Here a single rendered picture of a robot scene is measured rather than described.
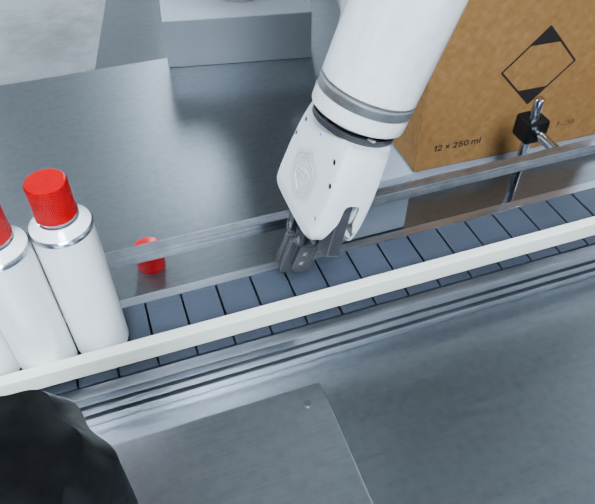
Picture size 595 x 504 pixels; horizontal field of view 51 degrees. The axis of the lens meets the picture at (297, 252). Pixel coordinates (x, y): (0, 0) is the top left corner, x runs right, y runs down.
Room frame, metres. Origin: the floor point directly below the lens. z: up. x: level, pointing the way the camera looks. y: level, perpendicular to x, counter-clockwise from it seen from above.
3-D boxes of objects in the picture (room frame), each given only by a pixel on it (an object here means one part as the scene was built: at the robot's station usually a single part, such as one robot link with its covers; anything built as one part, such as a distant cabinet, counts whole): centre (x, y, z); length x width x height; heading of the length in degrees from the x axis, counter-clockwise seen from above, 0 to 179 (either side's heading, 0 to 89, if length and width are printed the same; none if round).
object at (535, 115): (0.61, -0.29, 0.91); 0.07 x 0.03 x 0.17; 19
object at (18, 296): (0.34, 0.24, 0.98); 0.05 x 0.05 x 0.20
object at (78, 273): (0.37, 0.19, 0.98); 0.05 x 0.05 x 0.20
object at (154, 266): (0.52, 0.18, 0.85); 0.03 x 0.03 x 0.03
